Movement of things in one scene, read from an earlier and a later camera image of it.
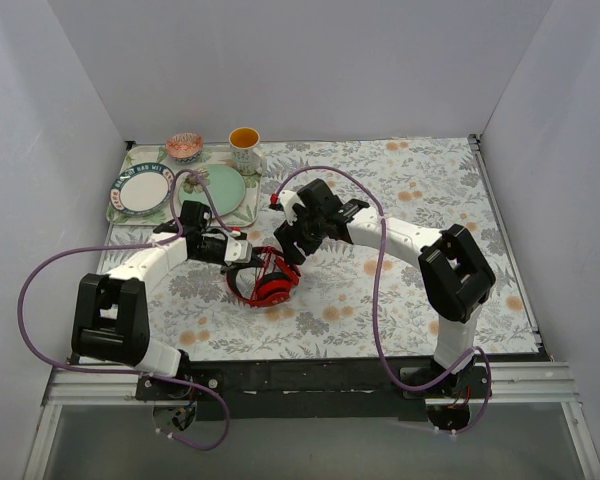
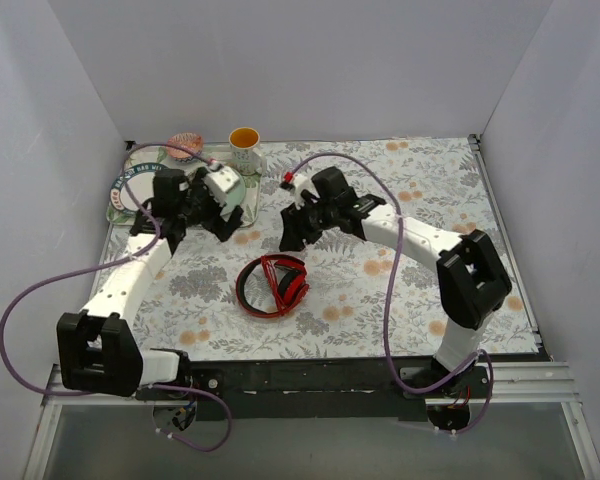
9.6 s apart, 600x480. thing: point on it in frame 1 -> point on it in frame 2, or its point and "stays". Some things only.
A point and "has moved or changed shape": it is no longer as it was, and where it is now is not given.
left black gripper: (253, 257) -> (212, 212)
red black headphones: (274, 281) has moved or changed shape
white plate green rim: (141, 189) stays
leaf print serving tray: (147, 186) stays
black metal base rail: (253, 387) stays
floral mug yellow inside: (246, 159) stays
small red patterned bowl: (184, 147) stays
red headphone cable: (267, 252) -> (273, 282)
